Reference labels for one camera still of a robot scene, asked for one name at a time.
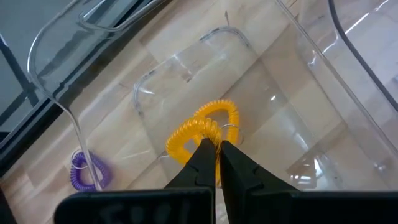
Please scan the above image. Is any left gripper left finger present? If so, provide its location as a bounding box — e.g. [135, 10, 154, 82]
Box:
[164, 138, 218, 190]

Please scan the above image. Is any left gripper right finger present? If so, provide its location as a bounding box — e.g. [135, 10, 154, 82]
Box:
[219, 139, 299, 224]

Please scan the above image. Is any purple spring keychain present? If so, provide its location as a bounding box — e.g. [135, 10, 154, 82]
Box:
[70, 150, 113, 192]

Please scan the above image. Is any black table frame rail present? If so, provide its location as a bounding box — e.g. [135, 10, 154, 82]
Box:
[0, 0, 175, 178]

